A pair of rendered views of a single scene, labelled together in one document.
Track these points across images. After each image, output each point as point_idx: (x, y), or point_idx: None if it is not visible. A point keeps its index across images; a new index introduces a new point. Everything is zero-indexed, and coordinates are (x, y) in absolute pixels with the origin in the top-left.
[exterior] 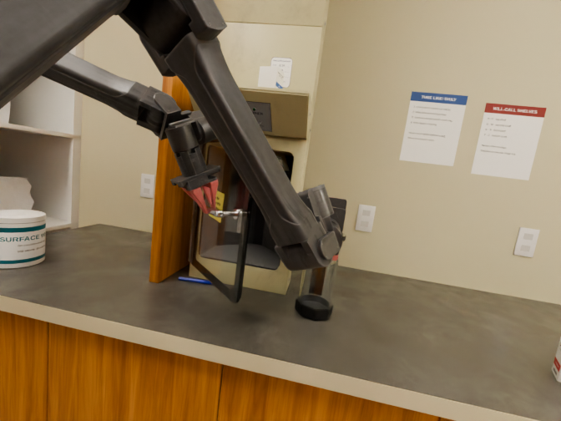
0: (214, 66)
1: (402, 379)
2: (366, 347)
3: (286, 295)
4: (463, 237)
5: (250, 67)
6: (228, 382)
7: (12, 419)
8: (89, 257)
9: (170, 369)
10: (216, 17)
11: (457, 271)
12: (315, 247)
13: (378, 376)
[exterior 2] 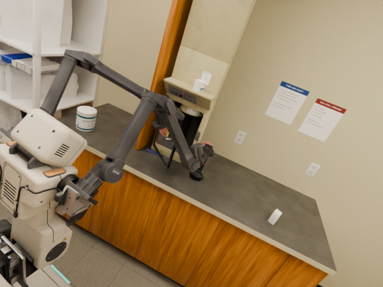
0: (171, 119)
1: (213, 206)
2: (208, 194)
3: None
4: (284, 159)
5: (192, 71)
6: (159, 192)
7: None
8: (110, 130)
9: (141, 183)
10: (174, 110)
11: (276, 173)
12: (191, 166)
13: (206, 203)
